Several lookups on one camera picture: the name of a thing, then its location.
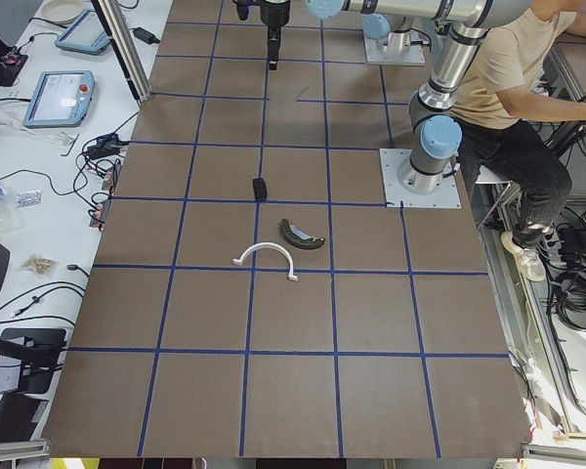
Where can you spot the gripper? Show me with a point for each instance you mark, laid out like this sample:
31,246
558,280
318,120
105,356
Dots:
274,13

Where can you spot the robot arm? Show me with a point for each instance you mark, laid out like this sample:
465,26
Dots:
436,135
390,32

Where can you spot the black power adapter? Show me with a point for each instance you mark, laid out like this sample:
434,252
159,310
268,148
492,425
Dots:
145,35

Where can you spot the small black rectangular plate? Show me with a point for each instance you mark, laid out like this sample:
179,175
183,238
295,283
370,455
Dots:
260,189

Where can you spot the far teach pendant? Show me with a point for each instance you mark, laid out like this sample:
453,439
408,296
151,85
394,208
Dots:
84,35

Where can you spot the teach pendant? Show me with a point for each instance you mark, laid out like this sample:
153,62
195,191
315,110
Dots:
84,35
60,99

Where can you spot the dark green curved part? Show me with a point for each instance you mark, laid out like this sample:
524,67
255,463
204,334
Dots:
299,239

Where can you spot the beige plate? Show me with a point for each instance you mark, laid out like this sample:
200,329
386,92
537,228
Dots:
62,12

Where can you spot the near teach pendant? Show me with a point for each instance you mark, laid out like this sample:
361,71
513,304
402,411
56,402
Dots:
60,99

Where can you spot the seated person beige shirt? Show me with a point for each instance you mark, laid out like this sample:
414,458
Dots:
496,109

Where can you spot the black laptop box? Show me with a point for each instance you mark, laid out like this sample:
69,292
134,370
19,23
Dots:
19,416

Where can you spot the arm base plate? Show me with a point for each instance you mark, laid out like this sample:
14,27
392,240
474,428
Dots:
404,187
414,56

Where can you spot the aluminium frame post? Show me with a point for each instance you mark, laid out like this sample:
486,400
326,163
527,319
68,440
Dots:
117,31

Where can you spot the white curved bracket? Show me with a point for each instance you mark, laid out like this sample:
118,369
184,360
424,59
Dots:
270,250

